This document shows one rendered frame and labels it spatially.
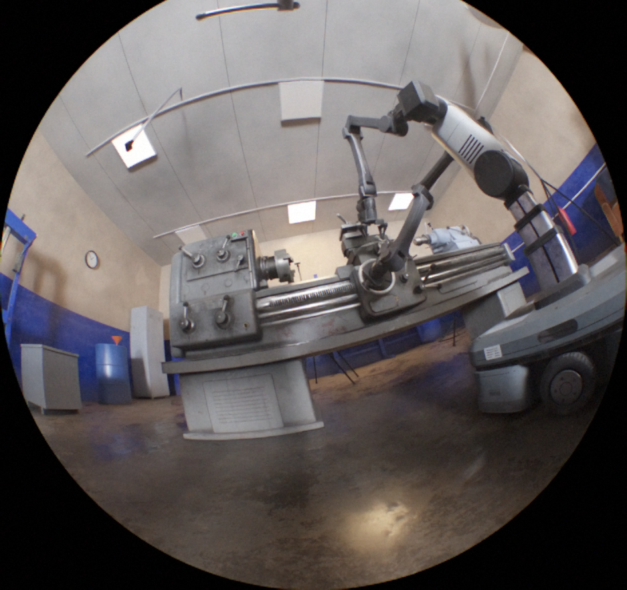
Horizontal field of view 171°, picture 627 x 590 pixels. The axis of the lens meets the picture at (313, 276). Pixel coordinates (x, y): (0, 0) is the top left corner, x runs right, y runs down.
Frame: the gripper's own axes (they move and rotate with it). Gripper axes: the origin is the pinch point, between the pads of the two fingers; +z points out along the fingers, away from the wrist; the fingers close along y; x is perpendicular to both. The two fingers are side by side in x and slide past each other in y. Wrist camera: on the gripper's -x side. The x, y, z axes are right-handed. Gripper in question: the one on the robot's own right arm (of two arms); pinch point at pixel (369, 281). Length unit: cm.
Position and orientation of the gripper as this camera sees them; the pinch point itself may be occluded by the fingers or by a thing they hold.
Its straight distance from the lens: 100.6
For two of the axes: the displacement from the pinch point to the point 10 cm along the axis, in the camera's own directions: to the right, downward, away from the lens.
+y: -6.3, -7.2, 2.9
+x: -7.7, 5.7, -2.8
